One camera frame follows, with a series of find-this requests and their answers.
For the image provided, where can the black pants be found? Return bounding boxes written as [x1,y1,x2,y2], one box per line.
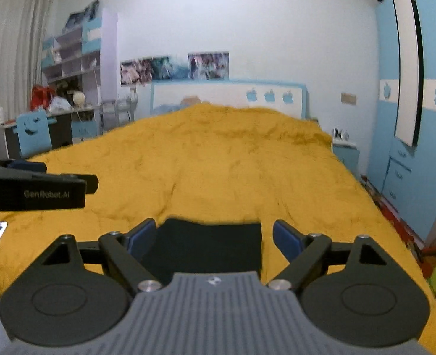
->
[140,218,262,285]

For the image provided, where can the blue smiley chair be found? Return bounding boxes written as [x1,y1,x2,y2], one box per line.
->
[13,109,52,158]

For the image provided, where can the cluttered desk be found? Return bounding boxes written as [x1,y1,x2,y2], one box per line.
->
[0,106,99,159]

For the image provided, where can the blue bedside table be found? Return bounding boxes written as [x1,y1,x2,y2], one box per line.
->
[332,139,360,177]

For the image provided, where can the yellow quilted duvet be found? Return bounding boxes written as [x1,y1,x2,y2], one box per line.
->
[0,104,436,354]

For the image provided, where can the white headphones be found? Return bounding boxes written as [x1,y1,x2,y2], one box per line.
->
[331,128,350,141]

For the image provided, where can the grey metal chair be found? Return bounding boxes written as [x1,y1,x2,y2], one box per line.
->
[100,96,138,131]

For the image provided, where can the blue pillow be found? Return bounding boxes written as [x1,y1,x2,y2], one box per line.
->
[151,95,201,116]

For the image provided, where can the blue white wardrobe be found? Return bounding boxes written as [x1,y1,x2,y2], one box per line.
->
[367,0,436,245]

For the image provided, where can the white blue bookshelf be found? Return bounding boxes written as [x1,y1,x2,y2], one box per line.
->
[41,0,119,106]

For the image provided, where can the white blue bed headboard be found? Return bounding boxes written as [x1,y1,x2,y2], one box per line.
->
[150,79,308,120]

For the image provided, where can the white curtain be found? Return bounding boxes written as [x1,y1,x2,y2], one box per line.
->
[0,0,53,119]

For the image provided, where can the wardrobe mirror panel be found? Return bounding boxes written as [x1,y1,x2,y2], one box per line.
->
[394,0,423,148]

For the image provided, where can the beige wall switch plate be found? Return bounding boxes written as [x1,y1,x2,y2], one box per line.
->
[341,93,358,106]

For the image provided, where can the anime wall posters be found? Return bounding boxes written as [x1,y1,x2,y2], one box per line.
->
[119,52,229,86]

